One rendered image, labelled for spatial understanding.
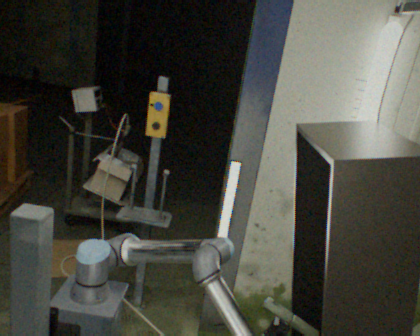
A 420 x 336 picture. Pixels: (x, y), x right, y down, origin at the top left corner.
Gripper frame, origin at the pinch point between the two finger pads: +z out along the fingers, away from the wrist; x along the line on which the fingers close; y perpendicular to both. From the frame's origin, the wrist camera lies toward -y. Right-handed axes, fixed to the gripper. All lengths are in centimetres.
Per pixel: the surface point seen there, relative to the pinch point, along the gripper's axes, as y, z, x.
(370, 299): -60, -25, 9
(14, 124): 156, 164, -270
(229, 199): 2, 58, -55
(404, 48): -109, 107, -23
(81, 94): 84, 170, -217
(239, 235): 21, 57, -37
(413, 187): -100, -13, -7
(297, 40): -87, 91, -72
